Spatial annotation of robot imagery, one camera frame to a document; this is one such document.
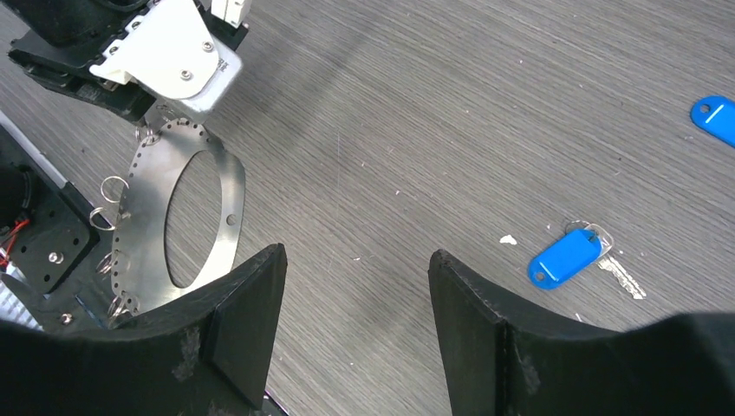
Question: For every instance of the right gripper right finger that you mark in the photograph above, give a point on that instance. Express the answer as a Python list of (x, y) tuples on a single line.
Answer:
[(505, 355)]

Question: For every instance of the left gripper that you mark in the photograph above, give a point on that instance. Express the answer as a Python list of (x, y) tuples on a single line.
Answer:
[(65, 38)]

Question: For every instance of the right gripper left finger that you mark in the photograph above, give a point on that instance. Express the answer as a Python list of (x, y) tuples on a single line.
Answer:
[(206, 353)]

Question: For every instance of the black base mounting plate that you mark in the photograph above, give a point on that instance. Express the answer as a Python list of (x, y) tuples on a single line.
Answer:
[(56, 277)]

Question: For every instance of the blue key tag far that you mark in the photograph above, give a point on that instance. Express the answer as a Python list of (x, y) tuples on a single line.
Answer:
[(714, 114)]

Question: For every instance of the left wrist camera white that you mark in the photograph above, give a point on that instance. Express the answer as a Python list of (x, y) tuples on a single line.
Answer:
[(171, 53)]

